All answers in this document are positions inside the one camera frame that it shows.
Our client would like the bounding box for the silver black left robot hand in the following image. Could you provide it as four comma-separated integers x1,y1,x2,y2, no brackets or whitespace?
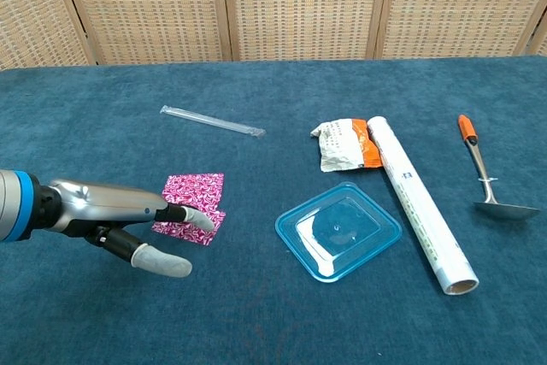
36,178,216,280

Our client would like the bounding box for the pink patterned paper square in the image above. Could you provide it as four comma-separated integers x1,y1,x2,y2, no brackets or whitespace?
162,173,226,216
151,209,226,247

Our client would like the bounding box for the straw in clear wrapper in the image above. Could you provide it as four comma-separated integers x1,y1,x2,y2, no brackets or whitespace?
159,104,267,139

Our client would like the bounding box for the blue carpet table cover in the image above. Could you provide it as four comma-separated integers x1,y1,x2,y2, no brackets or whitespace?
0,56,547,365

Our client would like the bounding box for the woven bamboo screen panel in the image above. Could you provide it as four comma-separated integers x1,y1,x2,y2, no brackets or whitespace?
220,0,392,62
373,0,547,61
0,0,97,70
55,0,234,66
524,5,547,57

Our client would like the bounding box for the blue clear plastic lid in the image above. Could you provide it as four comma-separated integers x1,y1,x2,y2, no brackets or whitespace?
274,181,403,284

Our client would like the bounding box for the crumpled white orange packet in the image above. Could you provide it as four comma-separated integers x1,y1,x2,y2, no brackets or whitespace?
310,118,384,174

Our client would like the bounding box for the white cling film roll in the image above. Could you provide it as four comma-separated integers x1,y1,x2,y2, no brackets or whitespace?
367,115,480,297

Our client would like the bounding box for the steel spoon orange handle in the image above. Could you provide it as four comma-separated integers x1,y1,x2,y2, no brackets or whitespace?
457,114,542,221

